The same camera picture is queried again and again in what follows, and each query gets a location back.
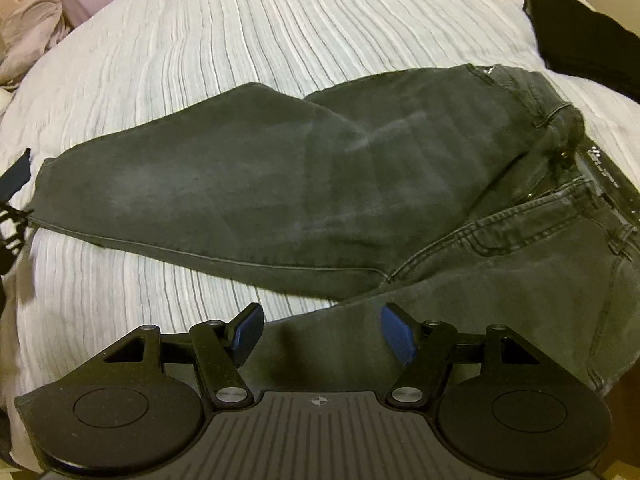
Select crumpled pink cloth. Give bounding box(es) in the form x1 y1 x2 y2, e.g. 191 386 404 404
0 0 71 88

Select white ribbed bedspread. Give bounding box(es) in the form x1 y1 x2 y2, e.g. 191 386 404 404
0 0 640 466

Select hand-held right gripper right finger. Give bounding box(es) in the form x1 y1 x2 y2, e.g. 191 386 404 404
380 303 542 408

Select black folded cloth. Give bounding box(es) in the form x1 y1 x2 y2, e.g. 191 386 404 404
522 0 640 98

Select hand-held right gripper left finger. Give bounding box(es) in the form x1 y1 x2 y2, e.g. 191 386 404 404
102 303 265 408

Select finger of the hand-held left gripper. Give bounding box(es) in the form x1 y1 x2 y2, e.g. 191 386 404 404
0 202 35 263
0 147 33 202

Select dark grey jeans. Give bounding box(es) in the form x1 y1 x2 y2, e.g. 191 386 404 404
31 63 640 396

